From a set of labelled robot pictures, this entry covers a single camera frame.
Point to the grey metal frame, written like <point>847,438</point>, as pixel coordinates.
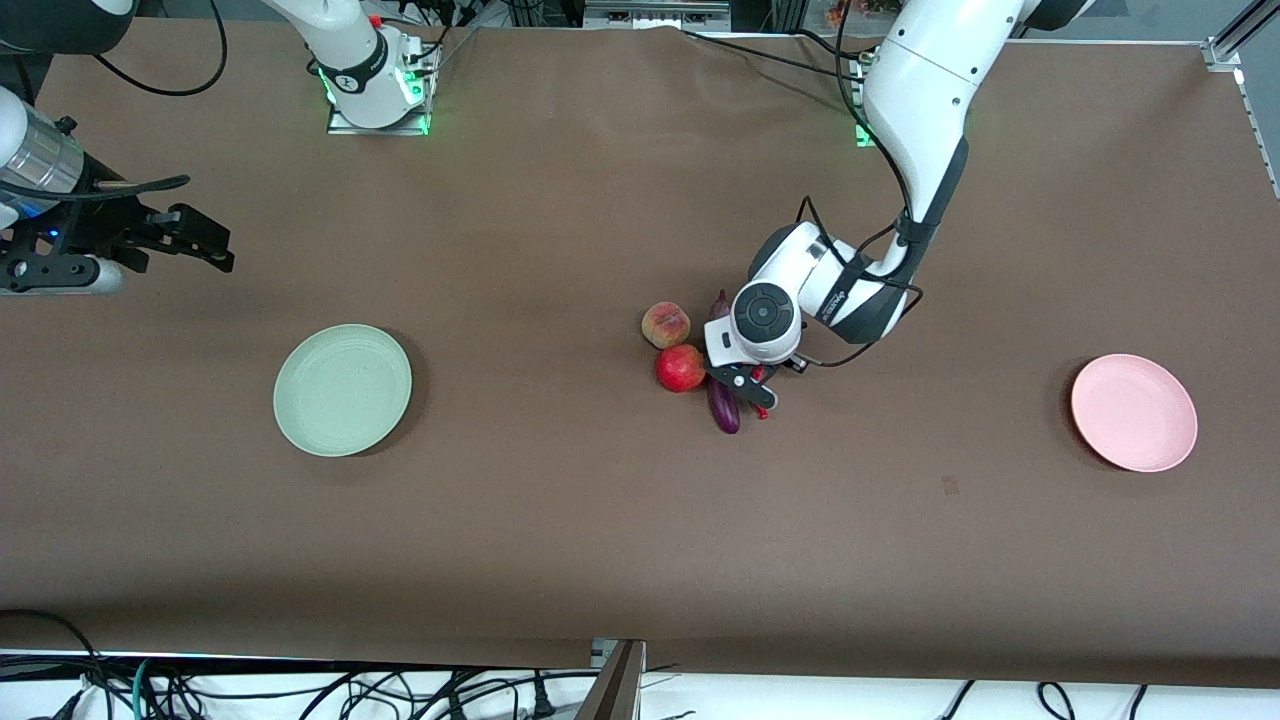
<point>655,12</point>

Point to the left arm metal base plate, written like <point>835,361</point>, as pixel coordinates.
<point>862,135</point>

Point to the orange yellow peach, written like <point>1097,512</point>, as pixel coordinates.
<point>665,325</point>

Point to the pink plate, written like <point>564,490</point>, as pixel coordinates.
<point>1135,415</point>

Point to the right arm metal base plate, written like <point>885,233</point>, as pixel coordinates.
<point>380,130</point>

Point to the aluminium table rail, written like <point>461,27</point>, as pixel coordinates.
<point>1225,50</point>

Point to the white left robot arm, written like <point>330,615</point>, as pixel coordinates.
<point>920,90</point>

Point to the grey metal post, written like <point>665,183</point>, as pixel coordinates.
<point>618,690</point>

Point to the light green plate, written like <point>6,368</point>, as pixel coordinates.
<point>340,395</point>

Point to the red chili pepper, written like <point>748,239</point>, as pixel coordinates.
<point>758,376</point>

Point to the red pomegranate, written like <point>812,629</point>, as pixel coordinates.
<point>680,368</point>

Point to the purple eggplant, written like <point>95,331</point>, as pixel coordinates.
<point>724,412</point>

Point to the brown table cover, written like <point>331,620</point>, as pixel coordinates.
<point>600,520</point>

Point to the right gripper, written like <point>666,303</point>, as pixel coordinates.
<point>103,219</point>

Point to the orange red background object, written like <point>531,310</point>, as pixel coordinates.
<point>850,12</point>

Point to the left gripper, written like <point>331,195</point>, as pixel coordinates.
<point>790,363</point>

